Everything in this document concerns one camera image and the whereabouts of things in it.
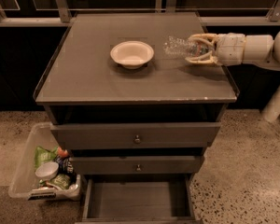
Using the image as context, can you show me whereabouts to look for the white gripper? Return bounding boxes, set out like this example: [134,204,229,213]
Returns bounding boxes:
[185,33,245,66]

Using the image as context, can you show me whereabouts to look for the clear plastic water bottle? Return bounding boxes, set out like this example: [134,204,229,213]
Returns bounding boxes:
[163,36,214,60]

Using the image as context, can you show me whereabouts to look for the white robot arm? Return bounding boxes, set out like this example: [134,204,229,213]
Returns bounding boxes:
[185,32,280,71]

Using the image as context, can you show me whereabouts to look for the white bowl on counter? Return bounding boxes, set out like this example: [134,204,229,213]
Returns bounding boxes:
[110,41,154,69]

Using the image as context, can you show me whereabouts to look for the grey drawer cabinet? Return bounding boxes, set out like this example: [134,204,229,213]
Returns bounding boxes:
[33,11,241,224]

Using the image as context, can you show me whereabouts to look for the grey top drawer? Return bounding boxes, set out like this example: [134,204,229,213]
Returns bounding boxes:
[50,122,220,150]

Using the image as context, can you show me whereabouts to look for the grey drawer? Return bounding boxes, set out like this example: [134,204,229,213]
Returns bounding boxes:
[82,175,201,224]
[50,122,220,150]
[70,156,204,175]

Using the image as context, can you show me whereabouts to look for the grey bottom drawer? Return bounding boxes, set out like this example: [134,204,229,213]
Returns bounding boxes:
[82,175,201,224]

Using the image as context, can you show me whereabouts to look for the grey middle drawer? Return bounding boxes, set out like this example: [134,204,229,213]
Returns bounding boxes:
[70,156,204,175]

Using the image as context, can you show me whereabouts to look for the orange capped item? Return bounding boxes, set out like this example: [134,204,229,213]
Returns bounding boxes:
[57,147,69,158]

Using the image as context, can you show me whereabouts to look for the dark blue snack bag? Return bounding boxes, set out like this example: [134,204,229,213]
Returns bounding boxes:
[54,156,77,182]

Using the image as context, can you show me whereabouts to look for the green packet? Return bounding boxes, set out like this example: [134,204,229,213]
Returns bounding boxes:
[39,174,71,190]

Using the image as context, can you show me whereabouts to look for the green snack bag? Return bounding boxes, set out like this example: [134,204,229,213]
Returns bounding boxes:
[35,146,58,169]

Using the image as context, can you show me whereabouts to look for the small white bowl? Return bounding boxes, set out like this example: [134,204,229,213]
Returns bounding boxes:
[35,161,59,180]

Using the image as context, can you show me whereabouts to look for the clear plastic bin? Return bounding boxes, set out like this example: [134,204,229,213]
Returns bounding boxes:
[8,122,81,201]

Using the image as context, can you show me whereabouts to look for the metal railing frame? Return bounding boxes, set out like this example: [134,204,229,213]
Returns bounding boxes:
[0,0,280,26]

